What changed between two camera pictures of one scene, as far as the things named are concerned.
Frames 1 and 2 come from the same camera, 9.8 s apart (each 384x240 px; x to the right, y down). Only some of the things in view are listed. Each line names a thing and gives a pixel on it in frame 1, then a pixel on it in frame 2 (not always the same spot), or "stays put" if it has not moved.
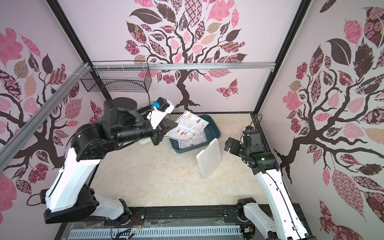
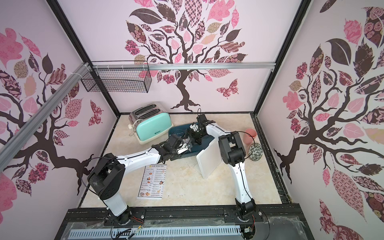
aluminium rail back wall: [133, 66] stays put
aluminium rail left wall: [80, 73] stays put
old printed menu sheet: [189, 125] to [152, 182]
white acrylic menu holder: [209, 159] stays put
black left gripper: [161, 129] to [176, 157]
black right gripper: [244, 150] to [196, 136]
